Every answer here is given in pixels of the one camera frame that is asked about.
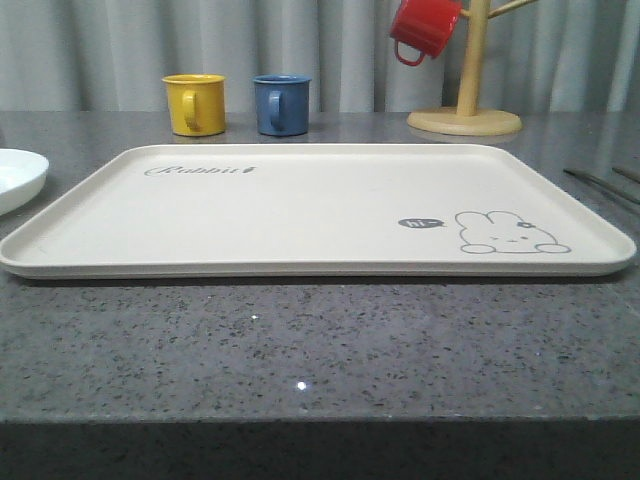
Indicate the white round plate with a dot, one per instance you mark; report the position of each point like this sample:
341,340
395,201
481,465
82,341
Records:
23,174

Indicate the beige rabbit serving tray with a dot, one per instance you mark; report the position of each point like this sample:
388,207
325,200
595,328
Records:
315,209

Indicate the blue enamel mug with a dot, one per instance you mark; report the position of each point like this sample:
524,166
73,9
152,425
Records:
282,104

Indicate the yellow enamel mug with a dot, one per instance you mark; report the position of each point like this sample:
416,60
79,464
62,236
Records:
196,104

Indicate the wooden mug tree stand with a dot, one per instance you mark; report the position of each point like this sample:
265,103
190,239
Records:
467,118

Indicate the red enamel mug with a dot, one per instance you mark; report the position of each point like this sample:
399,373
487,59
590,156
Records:
424,25

